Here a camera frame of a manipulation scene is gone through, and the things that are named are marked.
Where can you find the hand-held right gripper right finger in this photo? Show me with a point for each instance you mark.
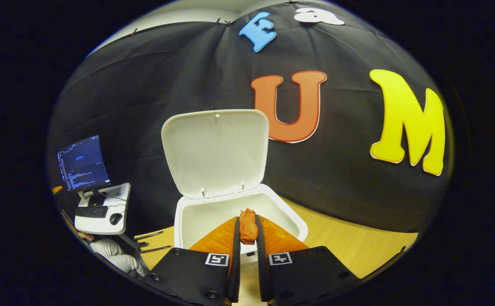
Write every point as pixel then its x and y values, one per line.
pixel 306 276

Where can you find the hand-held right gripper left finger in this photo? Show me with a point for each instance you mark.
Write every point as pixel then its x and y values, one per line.
pixel 196 276

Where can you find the white desktop garbage bin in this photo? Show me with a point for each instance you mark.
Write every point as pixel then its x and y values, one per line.
pixel 215 153

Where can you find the wooden desktop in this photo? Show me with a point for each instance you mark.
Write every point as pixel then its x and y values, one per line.
pixel 349 250

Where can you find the light grey cloth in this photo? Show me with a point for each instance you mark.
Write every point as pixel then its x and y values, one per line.
pixel 117 255

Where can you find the black computer mouse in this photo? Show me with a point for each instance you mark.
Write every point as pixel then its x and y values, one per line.
pixel 115 219

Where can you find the black keyboard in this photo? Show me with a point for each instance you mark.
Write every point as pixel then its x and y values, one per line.
pixel 91 212

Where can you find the computer monitor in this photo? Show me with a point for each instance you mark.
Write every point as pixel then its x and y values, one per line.
pixel 83 163

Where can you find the black backdrop cloth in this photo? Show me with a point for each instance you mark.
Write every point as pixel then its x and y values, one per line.
pixel 188 76

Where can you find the black metal bracket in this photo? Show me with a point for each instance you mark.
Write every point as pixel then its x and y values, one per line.
pixel 149 234

